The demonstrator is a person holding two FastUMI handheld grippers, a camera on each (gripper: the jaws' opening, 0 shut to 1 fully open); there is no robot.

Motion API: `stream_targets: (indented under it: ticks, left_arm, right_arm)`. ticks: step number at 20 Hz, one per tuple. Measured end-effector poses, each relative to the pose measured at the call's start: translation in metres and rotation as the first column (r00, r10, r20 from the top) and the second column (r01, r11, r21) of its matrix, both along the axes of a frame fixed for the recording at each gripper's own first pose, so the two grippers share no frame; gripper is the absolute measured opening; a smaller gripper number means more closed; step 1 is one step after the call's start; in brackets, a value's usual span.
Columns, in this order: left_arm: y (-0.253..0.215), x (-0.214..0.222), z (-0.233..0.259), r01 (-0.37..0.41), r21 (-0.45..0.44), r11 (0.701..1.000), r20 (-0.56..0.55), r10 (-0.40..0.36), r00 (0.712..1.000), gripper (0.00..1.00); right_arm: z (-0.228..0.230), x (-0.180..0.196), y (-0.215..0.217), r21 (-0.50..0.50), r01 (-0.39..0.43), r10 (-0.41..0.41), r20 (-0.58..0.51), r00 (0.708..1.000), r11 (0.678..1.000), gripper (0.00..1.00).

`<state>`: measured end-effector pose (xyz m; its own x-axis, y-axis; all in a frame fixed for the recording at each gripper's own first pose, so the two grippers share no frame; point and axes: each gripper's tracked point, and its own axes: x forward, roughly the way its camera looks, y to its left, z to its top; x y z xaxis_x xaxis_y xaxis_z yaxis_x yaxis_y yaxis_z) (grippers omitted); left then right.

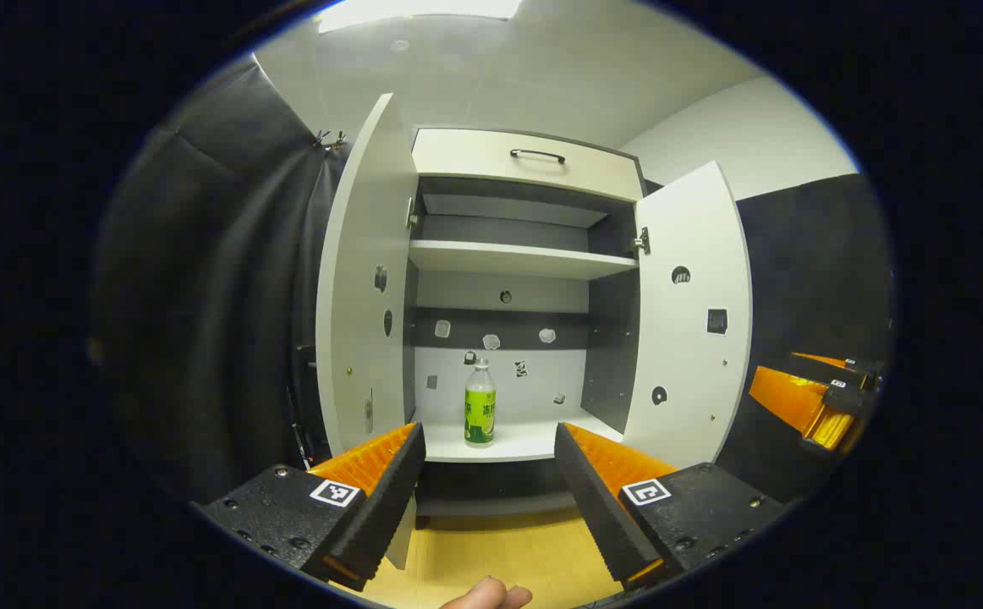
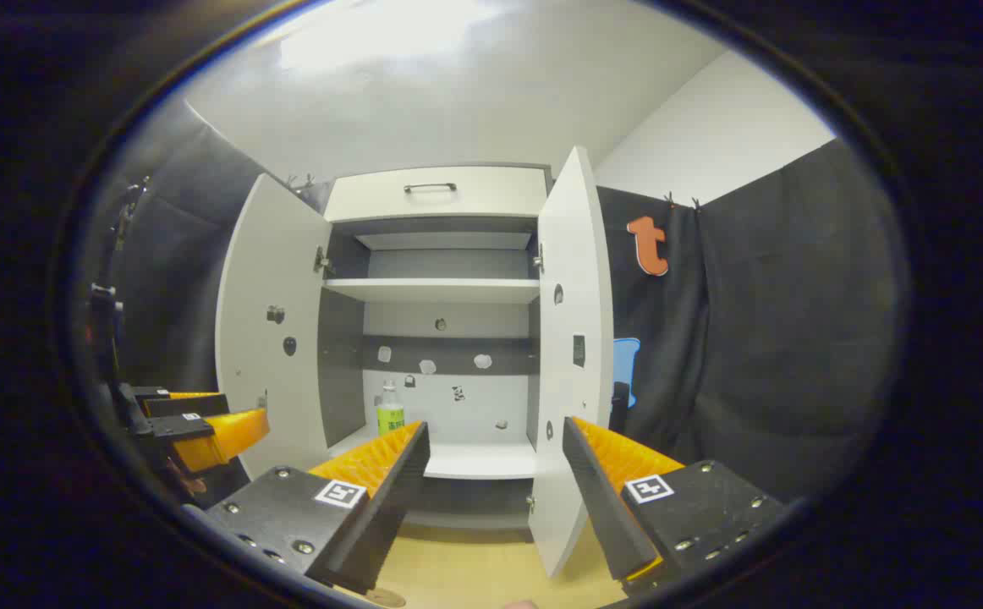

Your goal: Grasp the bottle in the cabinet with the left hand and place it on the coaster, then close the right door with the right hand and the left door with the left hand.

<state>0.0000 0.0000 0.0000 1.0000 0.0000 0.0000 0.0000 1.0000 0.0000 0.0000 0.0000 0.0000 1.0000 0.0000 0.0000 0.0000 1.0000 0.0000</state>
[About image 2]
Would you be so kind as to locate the white cabinet shelf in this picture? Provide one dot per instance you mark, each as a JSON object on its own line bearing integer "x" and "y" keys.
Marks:
{"x": 432, "y": 290}

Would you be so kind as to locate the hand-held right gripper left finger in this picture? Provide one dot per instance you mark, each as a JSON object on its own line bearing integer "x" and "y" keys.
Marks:
{"x": 390, "y": 507}

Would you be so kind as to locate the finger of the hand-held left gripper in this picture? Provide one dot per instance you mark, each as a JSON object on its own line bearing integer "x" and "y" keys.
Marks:
{"x": 187, "y": 406}
{"x": 233, "y": 436}

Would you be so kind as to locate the green label bottle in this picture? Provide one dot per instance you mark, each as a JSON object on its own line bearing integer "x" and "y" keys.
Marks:
{"x": 391, "y": 414}

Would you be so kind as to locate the white cabinet door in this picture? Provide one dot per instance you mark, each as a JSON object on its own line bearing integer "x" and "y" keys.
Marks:
{"x": 271, "y": 271}
{"x": 572, "y": 279}

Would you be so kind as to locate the round beige coaster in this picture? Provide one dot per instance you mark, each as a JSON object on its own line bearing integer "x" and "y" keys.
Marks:
{"x": 386, "y": 597}

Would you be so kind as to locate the white cabinet drawer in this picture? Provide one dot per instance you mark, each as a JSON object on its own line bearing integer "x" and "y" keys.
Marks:
{"x": 373, "y": 201}

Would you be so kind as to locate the white cabinet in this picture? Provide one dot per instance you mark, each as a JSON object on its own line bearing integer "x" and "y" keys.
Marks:
{"x": 491, "y": 397}

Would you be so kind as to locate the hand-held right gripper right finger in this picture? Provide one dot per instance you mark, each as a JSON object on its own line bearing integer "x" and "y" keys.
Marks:
{"x": 601, "y": 507}

